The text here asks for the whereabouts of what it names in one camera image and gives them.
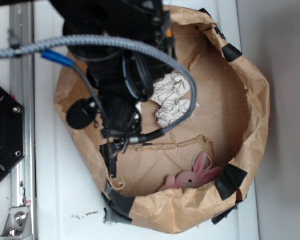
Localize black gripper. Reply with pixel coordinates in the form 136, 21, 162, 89
86, 53, 173, 161

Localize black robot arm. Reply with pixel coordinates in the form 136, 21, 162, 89
0, 0, 175, 161

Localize crumpled white paper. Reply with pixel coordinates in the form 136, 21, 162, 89
150, 72, 191, 128

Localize black foam microphone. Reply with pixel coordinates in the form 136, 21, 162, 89
66, 97, 98, 130

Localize brown paper bag bin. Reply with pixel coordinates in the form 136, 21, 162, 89
68, 6, 270, 234

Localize black mounting plate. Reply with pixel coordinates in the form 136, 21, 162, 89
0, 86, 25, 183

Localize pink plush bunny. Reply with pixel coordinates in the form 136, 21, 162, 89
158, 152, 223, 192

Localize grey braided cable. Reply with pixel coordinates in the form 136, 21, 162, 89
0, 34, 199, 145

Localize aluminium frame rail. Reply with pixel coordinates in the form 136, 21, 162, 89
8, 2, 38, 238

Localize metal corner bracket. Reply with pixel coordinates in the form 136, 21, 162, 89
0, 206, 33, 240

